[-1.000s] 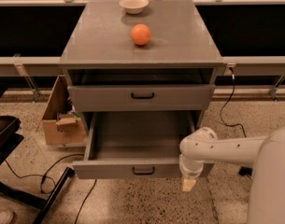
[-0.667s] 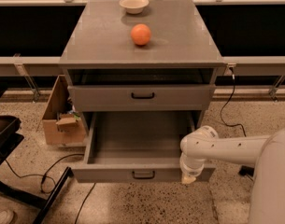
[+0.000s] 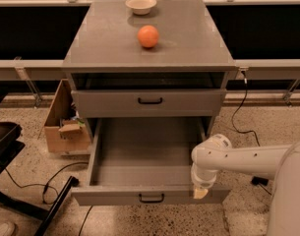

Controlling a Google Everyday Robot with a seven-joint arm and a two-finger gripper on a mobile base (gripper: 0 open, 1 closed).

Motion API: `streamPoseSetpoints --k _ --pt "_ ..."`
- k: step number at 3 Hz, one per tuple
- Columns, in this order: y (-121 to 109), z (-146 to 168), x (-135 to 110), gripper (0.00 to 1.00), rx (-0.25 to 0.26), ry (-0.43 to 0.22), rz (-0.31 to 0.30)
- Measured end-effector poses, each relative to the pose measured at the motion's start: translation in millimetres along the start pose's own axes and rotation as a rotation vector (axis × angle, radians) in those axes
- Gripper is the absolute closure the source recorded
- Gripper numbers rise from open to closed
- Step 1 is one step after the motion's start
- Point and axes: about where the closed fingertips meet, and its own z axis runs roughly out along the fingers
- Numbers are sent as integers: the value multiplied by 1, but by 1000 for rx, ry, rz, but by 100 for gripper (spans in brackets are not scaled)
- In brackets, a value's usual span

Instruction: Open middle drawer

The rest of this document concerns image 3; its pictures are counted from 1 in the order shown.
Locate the grey drawer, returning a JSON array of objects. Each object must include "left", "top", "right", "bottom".
[
  {"left": 72, "top": 117, "right": 229, "bottom": 206},
  {"left": 72, "top": 89, "right": 225, "bottom": 118}
]

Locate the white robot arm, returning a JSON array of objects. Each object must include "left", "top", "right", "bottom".
[{"left": 191, "top": 134, "right": 300, "bottom": 236}]

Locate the grey drawer cabinet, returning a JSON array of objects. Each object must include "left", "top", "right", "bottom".
[{"left": 63, "top": 0, "right": 235, "bottom": 131}]

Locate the grey top drawer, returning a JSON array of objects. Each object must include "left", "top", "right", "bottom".
[{"left": 72, "top": 89, "right": 225, "bottom": 118}]

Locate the open cardboard box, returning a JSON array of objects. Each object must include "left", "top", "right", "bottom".
[{"left": 44, "top": 79, "right": 91, "bottom": 153}]

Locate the orange fruit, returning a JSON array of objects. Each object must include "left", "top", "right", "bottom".
[{"left": 137, "top": 26, "right": 159, "bottom": 48}]

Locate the white shoe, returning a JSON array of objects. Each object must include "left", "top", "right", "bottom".
[{"left": 0, "top": 221, "right": 16, "bottom": 236}]

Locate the white bowl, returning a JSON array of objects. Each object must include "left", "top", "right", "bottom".
[{"left": 125, "top": 0, "right": 156, "bottom": 16}]

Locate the grey metal railing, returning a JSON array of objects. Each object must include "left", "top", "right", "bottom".
[{"left": 0, "top": 0, "right": 300, "bottom": 108}]

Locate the black cable on left floor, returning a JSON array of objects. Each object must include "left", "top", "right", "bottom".
[{"left": 4, "top": 161, "right": 94, "bottom": 236}]

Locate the black cart frame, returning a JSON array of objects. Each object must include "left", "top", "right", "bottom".
[{"left": 0, "top": 95, "right": 87, "bottom": 236}]

